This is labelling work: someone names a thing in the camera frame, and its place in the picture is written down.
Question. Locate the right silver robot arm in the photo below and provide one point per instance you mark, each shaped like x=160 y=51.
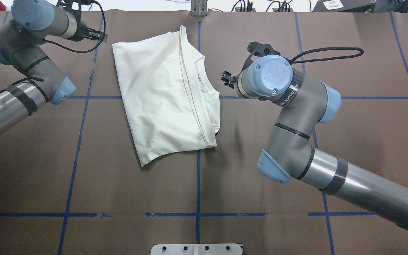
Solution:
x=292 y=150

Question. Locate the aluminium frame post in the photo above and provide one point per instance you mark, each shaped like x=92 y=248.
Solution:
x=199 y=8

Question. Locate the cream long-sleeve cat shirt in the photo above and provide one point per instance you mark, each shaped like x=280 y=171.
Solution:
x=170 y=104

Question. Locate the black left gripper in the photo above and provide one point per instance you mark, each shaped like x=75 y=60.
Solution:
x=83 y=34

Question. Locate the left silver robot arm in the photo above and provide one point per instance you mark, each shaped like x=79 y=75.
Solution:
x=20 y=46

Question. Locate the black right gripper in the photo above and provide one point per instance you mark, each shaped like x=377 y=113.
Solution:
x=228 y=79

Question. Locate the black case with white label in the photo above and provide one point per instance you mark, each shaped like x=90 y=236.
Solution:
x=347 y=6

